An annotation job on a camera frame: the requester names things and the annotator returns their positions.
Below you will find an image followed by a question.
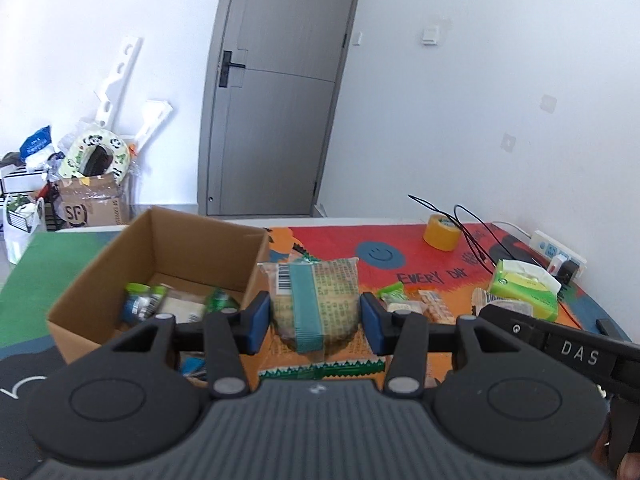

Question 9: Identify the panda print padded ring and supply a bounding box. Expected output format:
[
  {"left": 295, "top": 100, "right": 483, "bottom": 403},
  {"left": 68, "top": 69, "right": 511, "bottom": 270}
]
[{"left": 62, "top": 127, "right": 133, "bottom": 183}]

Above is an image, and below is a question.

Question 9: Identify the thin black cable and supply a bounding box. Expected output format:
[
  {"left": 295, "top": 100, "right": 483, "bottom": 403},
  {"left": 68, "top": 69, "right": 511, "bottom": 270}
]
[{"left": 407, "top": 194, "right": 571, "bottom": 306}]

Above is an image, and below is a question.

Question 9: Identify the grey door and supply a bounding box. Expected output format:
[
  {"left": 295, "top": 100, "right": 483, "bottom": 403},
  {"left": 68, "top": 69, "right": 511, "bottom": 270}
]
[{"left": 197, "top": 0, "right": 368, "bottom": 217}]

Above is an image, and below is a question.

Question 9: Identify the bright green snack packet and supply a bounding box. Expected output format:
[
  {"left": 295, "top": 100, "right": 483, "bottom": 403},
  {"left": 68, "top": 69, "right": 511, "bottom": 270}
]
[{"left": 377, "top": 282, "right": 406, "bottom": 306}]

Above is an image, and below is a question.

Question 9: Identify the white plastic shopping bag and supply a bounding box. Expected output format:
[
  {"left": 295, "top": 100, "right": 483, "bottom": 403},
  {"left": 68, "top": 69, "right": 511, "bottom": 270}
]
[{"left": 4, "top": 195, "right": 46, "bottom": 265}]

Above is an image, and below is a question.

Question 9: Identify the brown snack packet teal band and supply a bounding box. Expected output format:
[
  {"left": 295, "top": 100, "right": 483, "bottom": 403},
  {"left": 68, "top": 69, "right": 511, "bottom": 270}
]
[{"left": 257, "top": 258, "right": 361, "bottom": 353}]

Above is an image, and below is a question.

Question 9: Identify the colourful printed table mat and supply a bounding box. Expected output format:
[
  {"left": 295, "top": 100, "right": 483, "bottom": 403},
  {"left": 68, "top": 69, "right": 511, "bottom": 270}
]
[{"left": 0, "top": 224, "right": 626, "bottom": 401}]

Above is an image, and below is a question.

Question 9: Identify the blue snack packet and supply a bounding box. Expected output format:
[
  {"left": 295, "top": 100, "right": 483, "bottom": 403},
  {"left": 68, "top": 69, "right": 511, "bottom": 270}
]
[{"left": 180, "top": 355, "right": 208, "bottom": 386}]

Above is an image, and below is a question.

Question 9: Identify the black metal rack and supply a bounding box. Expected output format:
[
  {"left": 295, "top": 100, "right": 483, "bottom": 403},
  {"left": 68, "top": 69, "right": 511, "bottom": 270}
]
[{"left": 0, "top": 165, "right": 63, "bottom": 233}]

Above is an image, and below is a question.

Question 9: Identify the white cable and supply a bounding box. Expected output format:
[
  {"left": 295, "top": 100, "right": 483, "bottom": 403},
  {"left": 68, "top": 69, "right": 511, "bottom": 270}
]
[{"left": 492, "top": 221, "right": 533, "bottom": 238}]

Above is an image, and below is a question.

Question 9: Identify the red striped snack packet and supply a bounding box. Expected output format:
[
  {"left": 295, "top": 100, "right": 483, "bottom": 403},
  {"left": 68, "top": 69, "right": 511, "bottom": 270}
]
[{"left": 417, "top": 290, "right": 457, "bottom": 326}]

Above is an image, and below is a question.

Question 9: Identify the white snack packet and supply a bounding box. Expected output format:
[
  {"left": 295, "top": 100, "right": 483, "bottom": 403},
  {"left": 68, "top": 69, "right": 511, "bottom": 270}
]
[{"left": 161, "top": 296, "right": 208, "bottom": 325}]

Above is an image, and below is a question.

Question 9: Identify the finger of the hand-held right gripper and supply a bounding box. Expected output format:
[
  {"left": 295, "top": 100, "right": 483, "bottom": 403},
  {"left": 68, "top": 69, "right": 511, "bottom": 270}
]
[{"left": 479, "top": 302, "right": 547, "bottom": 356}]

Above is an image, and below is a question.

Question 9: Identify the small green snack packet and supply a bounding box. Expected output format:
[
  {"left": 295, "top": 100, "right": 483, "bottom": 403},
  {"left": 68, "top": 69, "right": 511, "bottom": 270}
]
[
  {"left": 149, "top": 284, "right": 172, "bottom": 313},
  {"left": 120, "top": 282, "right": 151, "bottom": 322}
]

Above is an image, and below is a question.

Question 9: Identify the short white perforated board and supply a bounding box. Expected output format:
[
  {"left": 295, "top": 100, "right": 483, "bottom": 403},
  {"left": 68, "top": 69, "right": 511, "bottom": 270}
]
[{"left": 131, "top": 100, "right": 173, "bottom": 153}]

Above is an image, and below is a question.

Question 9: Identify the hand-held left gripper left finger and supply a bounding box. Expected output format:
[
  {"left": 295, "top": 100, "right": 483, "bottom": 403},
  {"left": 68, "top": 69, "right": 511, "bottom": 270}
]
[{"left": 102, "top": 290, "right": 273, "bottom": 399}]

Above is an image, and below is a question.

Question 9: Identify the green tissue pack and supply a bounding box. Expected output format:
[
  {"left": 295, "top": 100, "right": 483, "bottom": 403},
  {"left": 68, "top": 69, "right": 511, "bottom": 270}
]
[{"left": 487, "top": 259, "right": 562, "bottom": 322}]

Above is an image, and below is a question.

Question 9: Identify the beige snack packet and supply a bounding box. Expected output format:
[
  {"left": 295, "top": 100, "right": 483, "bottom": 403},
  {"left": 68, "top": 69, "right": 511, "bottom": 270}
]
[{"left": 382, "top": 300, "right": 426, "bottom": 318}]

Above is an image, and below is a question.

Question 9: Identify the white power strip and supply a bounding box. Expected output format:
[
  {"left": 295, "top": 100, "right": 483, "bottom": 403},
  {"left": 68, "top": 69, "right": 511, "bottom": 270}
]
[{"left": 530, "top": 230, "right": 587, "bottom": 281}]

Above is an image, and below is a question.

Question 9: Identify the black plug adapter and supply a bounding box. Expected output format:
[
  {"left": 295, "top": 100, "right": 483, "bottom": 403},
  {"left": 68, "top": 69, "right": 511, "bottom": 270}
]
[{"left": 555, "top": 257, "right": 578, "bottom": 286}]

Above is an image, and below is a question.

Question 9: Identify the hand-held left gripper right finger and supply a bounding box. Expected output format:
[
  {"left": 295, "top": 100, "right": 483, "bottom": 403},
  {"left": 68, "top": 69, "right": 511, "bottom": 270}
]
[{"left": 360, "top": 291, "right": 521, "bottom": 398}]

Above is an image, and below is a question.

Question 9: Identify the black door handle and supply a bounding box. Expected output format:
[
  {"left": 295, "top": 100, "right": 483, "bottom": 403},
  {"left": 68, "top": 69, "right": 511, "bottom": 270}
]
[{"left": 218, "top": 51, "right": 247, "bottom": 88}]

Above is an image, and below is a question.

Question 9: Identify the orange packet green zigzag edge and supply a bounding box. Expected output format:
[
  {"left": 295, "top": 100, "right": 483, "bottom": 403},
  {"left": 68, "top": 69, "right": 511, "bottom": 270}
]
[{"left": 257, "top": 255, "right": 386, "bottom": 382}]

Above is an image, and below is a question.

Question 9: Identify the blue and white bag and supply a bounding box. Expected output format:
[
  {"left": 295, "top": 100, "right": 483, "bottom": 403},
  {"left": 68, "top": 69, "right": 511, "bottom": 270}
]
[{"left": 20, "top": 126, "right": 55, "bottom": 161}]

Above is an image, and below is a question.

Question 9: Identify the cardboard box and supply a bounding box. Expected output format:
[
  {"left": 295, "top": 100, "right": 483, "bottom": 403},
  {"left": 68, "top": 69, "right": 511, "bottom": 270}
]
[{"left": 46, "top": 206, "right": 273, "bottom": 367}]

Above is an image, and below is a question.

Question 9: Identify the taped shipping carton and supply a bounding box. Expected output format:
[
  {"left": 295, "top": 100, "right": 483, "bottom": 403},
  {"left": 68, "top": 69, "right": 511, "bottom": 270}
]
[{"left": 56, "top": 175, "right": 131, "bottom": 231}]

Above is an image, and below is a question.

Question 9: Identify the yellow tape roll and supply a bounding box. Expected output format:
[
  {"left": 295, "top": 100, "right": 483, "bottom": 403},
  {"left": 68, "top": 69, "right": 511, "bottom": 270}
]
[{"left": 423, "top": 213, "right": 462, "bottom": 251}]

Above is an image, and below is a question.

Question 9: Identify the black object inside ring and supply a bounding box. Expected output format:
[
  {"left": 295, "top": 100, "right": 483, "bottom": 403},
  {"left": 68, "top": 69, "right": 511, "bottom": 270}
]
[{"left": 82, "top": 147, "right": 113, "bottom": 177}]

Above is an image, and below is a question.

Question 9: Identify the tall white perforated board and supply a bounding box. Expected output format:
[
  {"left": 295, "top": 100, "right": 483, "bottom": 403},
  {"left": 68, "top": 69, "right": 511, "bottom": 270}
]
[{"left": 94, "top": 35, "right": 144, "bottom": 128}]

